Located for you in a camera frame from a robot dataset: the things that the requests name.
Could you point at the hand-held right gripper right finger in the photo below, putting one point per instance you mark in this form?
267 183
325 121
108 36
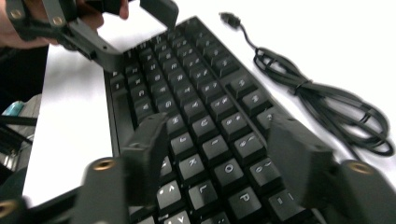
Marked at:
302 165

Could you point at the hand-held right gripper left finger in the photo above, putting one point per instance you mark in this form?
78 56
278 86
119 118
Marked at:
146 158

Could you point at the black computer keyboard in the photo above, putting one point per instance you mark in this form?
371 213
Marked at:
199 102

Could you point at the teal round object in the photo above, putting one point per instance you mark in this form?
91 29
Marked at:
12 108

